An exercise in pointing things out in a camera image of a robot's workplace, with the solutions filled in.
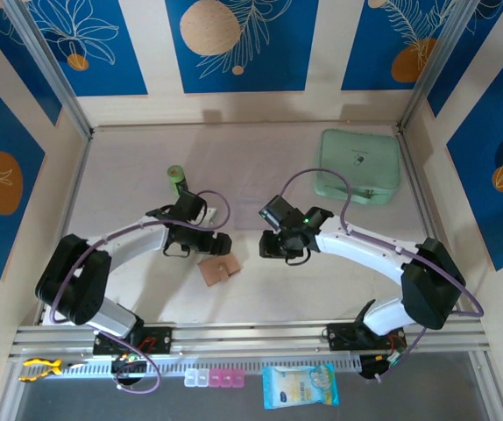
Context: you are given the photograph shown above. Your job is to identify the aluminium table side rail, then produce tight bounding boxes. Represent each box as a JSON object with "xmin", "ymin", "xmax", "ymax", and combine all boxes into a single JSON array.
[
  {"xmin": 394, "ymin": 126, "xmax": 465, "ymax": 317},
  {"xmin": 34, "ymin": 131, "xmax": 93, "ymax": 326}
]

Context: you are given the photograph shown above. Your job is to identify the mint green zip pouch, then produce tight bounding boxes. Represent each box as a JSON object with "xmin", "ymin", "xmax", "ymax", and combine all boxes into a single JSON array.
[{"xmin": 314, "ymin": 128, "xmax": 402, "ymax": 206}]

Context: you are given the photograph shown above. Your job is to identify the yellow handled pliers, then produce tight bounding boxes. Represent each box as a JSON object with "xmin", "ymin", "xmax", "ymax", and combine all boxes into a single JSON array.
[{"xmin": 18, "ymin": 357, "xmax": 89, "ymax": 383}]

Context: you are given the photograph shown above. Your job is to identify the tan leather card holder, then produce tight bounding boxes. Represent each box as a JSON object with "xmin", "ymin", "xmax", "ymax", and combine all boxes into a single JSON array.
[{"xmin": 197, "ymin": 253, "xmax": 243, "ymax": 289}]

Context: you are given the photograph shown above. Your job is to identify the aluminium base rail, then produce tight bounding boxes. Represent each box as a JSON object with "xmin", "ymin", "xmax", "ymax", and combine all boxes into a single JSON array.
[{"xmin": 8, "ymin": 314, "xmax": 492, "ymax": 359}]

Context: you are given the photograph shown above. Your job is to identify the white slotted cable duct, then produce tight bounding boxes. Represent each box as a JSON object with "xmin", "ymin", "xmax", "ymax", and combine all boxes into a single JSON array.
[{"xmin": 65, "ymin": 354, "xmax": 363, "ymax": 379}]

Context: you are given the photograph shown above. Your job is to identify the blue wet wipes packet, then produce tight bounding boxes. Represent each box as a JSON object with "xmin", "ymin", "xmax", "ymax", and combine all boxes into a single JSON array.
[{"xmin": 262, "ymin": 361, "xmax": 340, "ymax": 411}]

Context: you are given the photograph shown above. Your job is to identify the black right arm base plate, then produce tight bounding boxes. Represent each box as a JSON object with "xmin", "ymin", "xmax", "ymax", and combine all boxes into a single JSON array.
[{"xmin": 326, "ymin": 322, "xmax": 407, "ymax": 352}]

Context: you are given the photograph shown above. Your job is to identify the white and pink pill organizer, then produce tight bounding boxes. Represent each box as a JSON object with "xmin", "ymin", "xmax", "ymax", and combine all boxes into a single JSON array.
[{"xmin": 183, "ymin": 368, "xmax": 247, "ymax": 389}]

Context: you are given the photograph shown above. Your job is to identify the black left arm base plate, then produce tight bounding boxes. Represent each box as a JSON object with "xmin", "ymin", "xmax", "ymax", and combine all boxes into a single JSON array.
[{"xmin": 92, "ymin": 325, "xmax": 174, "ymax": 356}]

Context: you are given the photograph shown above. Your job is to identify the black base electronics module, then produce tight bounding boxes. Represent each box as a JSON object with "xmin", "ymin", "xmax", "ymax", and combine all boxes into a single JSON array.
[
  {"xmin": 110, "ymin": 353, "xmax": 150, "ymax": 388},
  {"xmin": 358, "ymin": 350, "xmax": 410, "ymax": 383}
]

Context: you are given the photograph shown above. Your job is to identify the aluminium frame post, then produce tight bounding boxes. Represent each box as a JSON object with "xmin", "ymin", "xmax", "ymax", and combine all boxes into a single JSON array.
[
  {"xmin": 396, "ymin": 0, "xmax": 477, "ymax": 135},
  {"xmin": 1, "ymin": 0, "xmax": 94, "ymax": 139}
]

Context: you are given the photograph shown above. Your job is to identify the green cylindrical battery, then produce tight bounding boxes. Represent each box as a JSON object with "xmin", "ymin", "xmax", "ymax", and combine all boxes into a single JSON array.
[{"xmin": 166, "ymin": 163, "xmax": 190, "ymax": 196}]

